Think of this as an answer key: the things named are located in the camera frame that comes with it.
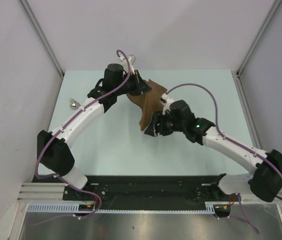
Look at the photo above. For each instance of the aluminium frame post left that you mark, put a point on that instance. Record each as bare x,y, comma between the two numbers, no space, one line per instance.
30,15

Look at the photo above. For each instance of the white slotted cable duct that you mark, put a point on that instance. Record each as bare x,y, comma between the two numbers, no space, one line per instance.
84,208

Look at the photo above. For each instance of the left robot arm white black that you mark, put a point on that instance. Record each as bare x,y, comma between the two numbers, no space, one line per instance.
54,147

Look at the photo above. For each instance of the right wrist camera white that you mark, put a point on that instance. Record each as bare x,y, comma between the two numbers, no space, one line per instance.
166,102

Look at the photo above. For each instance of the silver metal fork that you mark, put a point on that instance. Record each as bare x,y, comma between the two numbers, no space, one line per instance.
73,101

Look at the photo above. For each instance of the silver metal spoon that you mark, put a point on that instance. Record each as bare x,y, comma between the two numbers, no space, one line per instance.
74,105

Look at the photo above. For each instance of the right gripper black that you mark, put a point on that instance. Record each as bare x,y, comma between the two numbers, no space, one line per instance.
158,118

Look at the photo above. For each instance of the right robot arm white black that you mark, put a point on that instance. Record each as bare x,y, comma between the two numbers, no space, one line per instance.
264,167

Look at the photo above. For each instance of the brown cloth napkin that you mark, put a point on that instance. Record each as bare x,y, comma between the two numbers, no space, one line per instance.
149,102

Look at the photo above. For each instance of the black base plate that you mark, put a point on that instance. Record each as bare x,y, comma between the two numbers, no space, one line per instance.
204,188

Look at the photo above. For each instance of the aluminium frame post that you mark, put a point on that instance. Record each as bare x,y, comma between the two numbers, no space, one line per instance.
30,15
259,36

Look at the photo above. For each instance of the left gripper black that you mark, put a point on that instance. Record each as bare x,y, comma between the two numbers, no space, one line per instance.
140,86

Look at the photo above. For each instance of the aluminium frame post right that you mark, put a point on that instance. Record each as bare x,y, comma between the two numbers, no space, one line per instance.
259,36

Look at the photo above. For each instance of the aluminium frame rail front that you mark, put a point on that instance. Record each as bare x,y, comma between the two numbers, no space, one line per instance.
43,192

